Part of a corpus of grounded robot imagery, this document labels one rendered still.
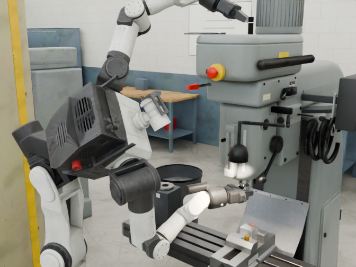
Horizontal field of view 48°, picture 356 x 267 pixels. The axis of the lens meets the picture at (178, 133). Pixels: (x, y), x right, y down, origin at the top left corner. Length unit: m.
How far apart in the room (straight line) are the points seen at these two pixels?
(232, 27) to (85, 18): 3.64
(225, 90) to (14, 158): 1.80
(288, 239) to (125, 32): 1.22
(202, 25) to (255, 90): 5.45
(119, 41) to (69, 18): 7.89
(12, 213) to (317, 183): 2.04
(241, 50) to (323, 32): 4.60
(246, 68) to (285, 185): 0.85
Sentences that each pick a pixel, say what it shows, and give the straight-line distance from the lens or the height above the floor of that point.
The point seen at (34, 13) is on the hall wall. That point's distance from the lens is 10.55.
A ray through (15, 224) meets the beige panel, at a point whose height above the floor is 0.59.
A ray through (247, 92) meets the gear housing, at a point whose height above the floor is 1.68.
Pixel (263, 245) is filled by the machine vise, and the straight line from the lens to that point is 1.83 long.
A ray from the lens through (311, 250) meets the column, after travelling 2.18.
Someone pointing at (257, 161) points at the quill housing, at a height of 1.41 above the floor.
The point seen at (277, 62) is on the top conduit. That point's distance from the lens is 1.47.
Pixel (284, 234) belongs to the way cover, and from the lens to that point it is 2.07.
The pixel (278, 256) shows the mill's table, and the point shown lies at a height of 0.94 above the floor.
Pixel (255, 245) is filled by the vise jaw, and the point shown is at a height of 1.04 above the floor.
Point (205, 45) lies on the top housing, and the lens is 1.47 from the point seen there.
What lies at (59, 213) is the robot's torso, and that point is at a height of 1.23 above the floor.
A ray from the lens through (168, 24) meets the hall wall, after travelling 7.35.
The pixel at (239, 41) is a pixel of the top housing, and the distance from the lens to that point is 1.40.
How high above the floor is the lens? 1.89
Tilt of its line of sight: 14 degrees down
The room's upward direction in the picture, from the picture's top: straight up
